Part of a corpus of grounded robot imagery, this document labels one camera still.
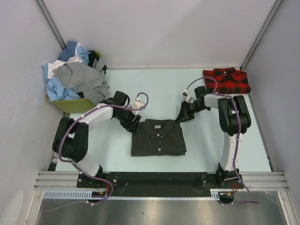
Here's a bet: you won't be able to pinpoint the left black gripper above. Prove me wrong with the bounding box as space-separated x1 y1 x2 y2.
114 107 141 134

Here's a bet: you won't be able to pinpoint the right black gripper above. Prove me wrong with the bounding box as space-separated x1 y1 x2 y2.
176 100 210 123

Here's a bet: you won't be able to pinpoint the dark pinstriped long sleeve shirt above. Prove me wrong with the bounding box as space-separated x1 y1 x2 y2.
131 119 187 157

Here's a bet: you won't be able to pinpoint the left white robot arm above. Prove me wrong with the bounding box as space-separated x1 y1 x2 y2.
52 91 148 188

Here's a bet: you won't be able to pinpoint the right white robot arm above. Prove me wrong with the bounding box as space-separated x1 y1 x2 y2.
176 86 251 189

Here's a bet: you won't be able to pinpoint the red black plaid folded shirt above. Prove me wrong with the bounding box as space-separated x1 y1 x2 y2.
203 67 251 94

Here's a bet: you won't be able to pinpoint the green laundry basket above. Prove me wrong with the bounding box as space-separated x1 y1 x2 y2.
45 51 102 114

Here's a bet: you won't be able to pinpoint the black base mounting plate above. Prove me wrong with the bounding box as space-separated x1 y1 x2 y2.
77 171 244 204

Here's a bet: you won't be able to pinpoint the grey shirt in basket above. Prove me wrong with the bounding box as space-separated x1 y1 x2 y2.
52 60 110 105

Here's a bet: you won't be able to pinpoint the black garment in basket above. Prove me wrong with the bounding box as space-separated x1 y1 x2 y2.
88 50 107 72

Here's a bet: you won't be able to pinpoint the light blue shirt in basket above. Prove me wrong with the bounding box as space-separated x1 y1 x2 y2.
42 63 80 102

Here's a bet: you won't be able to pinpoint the blue checked shirt in basket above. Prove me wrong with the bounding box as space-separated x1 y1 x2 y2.
58 41 77 62

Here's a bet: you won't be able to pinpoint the white shirt in basket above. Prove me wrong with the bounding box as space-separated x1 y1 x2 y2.
48 43 90 79

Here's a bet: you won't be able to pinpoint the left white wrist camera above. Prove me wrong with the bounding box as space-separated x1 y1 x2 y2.
132 100 144 115

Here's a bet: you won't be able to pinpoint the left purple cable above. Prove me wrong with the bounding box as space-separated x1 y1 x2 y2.
45 92 150 213

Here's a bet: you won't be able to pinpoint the purple cable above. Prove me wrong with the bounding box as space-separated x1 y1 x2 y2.
45 92 150 213
185 76 260 207

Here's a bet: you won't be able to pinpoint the aluminium frame rail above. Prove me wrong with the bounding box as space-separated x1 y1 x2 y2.
34 171 289 191

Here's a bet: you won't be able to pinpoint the white slotted cable duct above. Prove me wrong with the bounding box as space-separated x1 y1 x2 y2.
43 190 219 201

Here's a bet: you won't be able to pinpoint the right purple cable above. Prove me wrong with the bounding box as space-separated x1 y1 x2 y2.
185 76 260 207

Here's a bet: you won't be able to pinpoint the left aluminium corner post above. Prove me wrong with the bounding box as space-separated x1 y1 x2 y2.
34 0 66 50

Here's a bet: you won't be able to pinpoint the aluminium corner post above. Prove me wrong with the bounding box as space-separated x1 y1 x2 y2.
34 0 66 50
240 0 284 70

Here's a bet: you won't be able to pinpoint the right aluminium corner post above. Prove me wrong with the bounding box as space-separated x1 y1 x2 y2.
240 0 284 70

